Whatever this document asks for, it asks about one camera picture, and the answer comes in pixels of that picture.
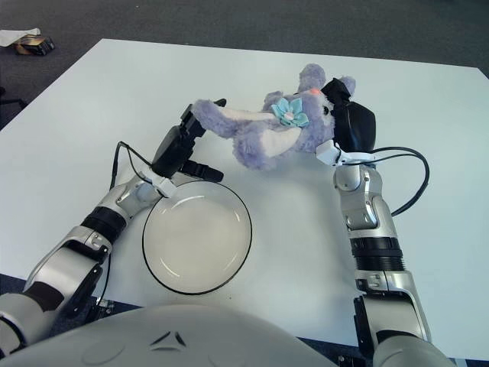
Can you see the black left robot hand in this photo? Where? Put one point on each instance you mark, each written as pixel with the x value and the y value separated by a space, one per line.
pixel 173 149

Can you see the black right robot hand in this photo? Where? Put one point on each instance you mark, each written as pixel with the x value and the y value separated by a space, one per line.
pixel 353 126

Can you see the purple plush bunny doll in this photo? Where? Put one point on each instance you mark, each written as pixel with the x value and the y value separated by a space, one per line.
pixel 267 130

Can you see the white plate with black rim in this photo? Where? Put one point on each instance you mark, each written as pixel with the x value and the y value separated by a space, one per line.
pixel 198 237

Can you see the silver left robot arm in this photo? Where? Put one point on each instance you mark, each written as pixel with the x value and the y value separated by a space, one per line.
pixel 84 244

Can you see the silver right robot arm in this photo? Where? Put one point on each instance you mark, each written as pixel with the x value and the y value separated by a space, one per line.
pixel 378 237

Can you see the black and orange box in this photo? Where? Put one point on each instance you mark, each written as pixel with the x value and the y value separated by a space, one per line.
pixel 38 45

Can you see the crumpled white paper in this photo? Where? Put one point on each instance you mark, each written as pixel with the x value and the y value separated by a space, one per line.
pixel 15 36

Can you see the grey robot torso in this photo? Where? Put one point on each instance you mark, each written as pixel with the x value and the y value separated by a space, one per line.
pixel 172 344

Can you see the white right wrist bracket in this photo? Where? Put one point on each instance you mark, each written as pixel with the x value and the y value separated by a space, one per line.
pixel 330 151

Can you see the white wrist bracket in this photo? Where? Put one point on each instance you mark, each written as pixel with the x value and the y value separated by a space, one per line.
pixel 162 185
pixel 330 151

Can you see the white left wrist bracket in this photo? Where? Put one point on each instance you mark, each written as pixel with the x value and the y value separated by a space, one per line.
pixel 162 185

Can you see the metal table bracket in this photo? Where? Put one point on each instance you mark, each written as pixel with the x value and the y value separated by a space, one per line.
pixel 105 305
pixel 349 361

